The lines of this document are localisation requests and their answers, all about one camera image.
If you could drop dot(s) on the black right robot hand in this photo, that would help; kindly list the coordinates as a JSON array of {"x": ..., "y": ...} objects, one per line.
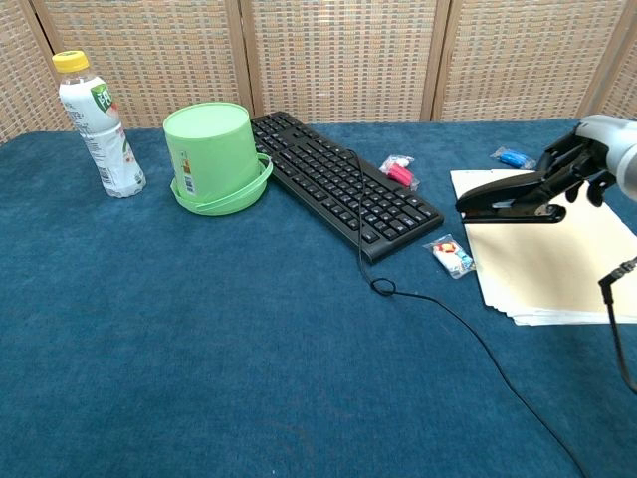
[{"x": 572, "y": 159}]

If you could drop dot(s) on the black stapler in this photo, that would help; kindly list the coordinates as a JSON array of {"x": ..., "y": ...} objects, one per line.
[{"x": 497, "y": 191}]

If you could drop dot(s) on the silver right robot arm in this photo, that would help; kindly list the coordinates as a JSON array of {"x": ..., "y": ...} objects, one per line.
[{"x": 628, "y": 164}]

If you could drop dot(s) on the black computer keyboard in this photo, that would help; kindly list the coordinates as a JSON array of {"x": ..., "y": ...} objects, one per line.
[{"x": 323, "y": 174}]

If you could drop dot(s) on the blue wrapped packet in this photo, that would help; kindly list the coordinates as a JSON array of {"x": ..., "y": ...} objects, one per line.
[{"x": 512, "y": 158}]

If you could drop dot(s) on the cream paper stack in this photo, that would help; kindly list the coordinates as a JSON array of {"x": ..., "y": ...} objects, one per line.
[{"x": 537, "y": 264}]

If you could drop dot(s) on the white and red wrapped packet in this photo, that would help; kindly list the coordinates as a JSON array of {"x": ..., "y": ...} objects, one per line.
[{"x": 450, "y": 256}]

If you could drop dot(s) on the woven folding screen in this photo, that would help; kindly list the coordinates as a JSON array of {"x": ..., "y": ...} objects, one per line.
[{"x": 338, "y": 60}]

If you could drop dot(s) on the green plastic bucket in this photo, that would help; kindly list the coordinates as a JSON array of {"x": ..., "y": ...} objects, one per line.
[{"x": 214, "y": 149}]

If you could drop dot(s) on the blue tablecloth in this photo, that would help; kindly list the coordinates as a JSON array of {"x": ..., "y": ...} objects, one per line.
[{"x": 199, "y": 373}]

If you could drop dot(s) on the white bottle with yellow cap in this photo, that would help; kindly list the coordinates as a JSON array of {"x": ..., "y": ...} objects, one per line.
[{"x": 107, "y": 149}]

